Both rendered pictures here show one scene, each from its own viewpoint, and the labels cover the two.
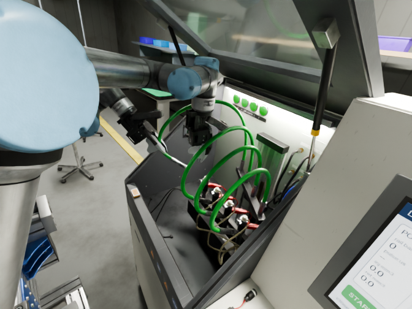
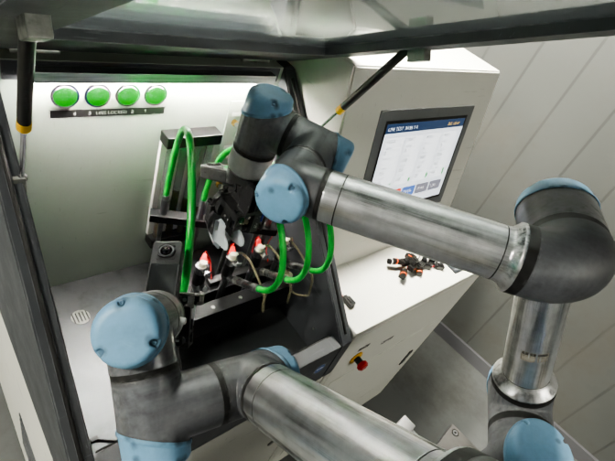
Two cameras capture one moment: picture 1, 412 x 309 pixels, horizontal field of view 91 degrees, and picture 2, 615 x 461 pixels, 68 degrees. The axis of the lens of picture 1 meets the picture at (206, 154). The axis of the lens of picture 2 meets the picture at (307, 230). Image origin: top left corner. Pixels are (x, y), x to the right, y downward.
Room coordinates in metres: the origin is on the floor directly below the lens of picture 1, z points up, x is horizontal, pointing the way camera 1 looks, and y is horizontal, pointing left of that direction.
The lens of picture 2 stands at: (0.71, 0.71, 1.87)
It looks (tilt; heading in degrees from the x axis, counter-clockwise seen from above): 38 degrees down; 253
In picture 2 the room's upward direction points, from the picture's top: 24 degrees clockwise
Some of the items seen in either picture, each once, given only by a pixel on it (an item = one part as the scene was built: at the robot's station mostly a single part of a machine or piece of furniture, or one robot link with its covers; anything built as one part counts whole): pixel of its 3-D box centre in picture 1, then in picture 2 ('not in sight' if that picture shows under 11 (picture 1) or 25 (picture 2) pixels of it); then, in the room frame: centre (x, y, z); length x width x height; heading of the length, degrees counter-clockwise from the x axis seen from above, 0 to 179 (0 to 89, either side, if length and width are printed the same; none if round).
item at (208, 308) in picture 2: (216, 233); (227, 305); (0.58, -0.08, 0.91); 0.34 x 0.10 x 0.15; 36
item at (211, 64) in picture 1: (205, 77); (264, 123); (0.64, 0.03, 1.52); 0.09 x 0.08 x 0.11; 159
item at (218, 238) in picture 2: (195, 150); (221, 239); (0.66, 0.04, 1.26); 0.06 x 0.03 x 0.09; 126
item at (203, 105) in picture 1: (203, 103); (252, 160); (0.64, 0.03, 1.44); 0.08 x 0.08 x 0.05
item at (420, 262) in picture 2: not in sight; (417, 262); (0.00, -0.33, 1.01); 0.23 x 0.11 x 0.06; 36
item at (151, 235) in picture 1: (152, 240); (231, 407); (0.53, 0.18, 0.87); 0.62 x 0.04 x 0.16; 36
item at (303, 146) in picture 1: (300, 177); (241, 154); (0.64, -0.37, 1.20); 0.13 x 0.03 x 0.31; 36
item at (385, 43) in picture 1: (386, 43); not in sight; (1.82, -1.26, 1.72); 0.28 x 0.19 x 0.09; 45
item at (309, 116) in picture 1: (268, 100); (170, 76); (0.83, -0.22, 1.43); 0.54 x 0.03 x 0.02; 36
